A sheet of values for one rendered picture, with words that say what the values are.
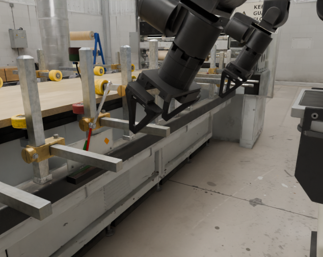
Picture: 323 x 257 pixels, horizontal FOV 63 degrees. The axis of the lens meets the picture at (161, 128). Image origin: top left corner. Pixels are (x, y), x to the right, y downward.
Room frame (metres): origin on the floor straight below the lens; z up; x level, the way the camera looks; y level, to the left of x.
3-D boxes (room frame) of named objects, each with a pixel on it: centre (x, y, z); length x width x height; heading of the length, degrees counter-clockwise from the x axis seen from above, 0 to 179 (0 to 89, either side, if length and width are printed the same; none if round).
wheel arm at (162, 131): (1.01, 0.17, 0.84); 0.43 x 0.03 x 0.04; 61
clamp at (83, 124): (1.05, 0.28, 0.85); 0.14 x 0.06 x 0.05; 151
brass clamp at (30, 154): (0.83, 0.40, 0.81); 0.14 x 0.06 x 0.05; 151
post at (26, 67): (0.81, 0.41, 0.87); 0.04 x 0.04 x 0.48; 61
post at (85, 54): (1.03, 0.28, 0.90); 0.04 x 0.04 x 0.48; 61
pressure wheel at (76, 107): (1.11, 0.34, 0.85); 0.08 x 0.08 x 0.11
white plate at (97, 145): (0.99, 0.28, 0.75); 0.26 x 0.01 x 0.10; 151
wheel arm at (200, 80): (1.70, -0.15, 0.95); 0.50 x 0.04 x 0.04; 61
